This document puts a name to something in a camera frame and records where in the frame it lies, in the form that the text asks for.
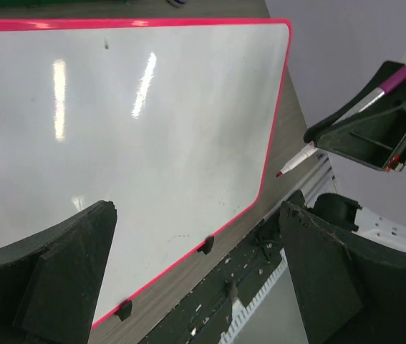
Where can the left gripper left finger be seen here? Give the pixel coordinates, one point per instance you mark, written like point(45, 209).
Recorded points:
point(50, 281)

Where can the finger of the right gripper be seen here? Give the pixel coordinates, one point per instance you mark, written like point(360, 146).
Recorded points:
point(375, 137)
point(311, 133)

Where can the green plastic tray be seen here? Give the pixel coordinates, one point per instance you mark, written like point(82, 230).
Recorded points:
point(15, 3)

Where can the pink framed whiteboard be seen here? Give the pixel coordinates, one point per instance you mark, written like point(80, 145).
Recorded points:
point(170, 119)

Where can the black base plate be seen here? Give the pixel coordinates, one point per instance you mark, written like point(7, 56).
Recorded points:
point(215, 309)

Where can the pink capped whiteboard marker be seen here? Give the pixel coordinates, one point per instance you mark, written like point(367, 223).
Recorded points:
point(383, 89)

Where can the white slotted cable duct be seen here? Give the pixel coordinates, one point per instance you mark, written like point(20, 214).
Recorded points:
point(250, 322)

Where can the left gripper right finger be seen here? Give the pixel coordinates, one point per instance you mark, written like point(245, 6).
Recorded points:
point(349, 289)

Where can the energy drink can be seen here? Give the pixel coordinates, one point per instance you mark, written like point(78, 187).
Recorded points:
point(177, 3)

